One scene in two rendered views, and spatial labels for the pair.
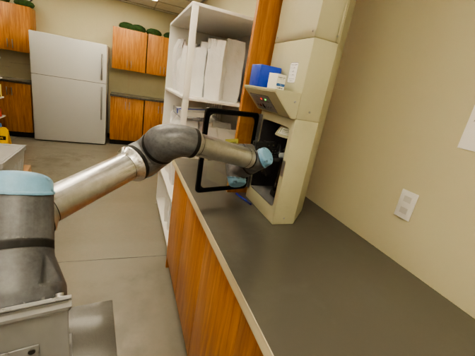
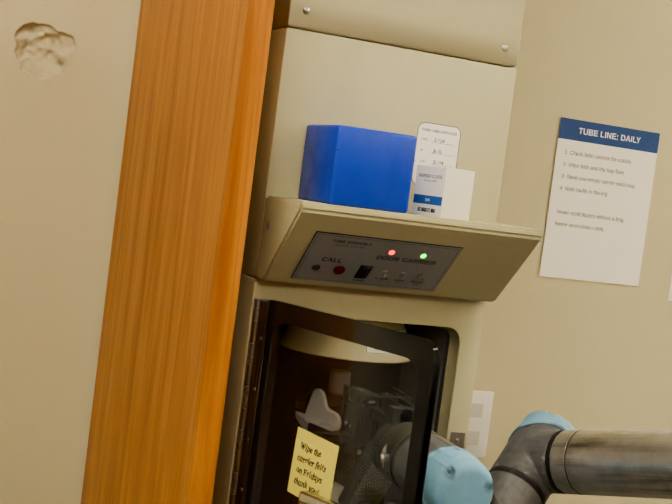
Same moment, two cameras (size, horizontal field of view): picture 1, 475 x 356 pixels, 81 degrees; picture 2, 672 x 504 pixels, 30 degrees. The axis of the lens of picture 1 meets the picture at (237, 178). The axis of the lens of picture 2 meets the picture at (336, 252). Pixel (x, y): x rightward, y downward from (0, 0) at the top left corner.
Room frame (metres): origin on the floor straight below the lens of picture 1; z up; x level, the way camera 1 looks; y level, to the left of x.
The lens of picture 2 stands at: (1.35, 1.43, 1.53)
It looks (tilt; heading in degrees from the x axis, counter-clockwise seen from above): 3 degrees down; 270
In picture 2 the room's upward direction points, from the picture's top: 7 degrees clockwise
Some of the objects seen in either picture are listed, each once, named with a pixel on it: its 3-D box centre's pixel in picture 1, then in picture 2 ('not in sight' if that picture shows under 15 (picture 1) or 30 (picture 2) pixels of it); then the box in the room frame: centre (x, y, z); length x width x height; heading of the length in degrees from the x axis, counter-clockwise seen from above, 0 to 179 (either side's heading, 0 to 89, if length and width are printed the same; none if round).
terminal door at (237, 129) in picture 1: (227, 152); (321, 497); (1.33, 0.07, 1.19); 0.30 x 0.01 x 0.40; 129
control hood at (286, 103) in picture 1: (268, 100); (400, 254); (1.27, -0.07, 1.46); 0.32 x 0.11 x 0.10; 24
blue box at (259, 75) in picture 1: (264, 76); (356, 168); (1.33, -0.04, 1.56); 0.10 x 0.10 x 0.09; 24
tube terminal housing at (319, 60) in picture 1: (296, 135); (327, 340); (1.34, -0.24, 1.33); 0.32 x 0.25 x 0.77; 24
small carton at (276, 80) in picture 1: (276, 81); (443, 192); (1.22, -0.09, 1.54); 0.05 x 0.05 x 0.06; 41
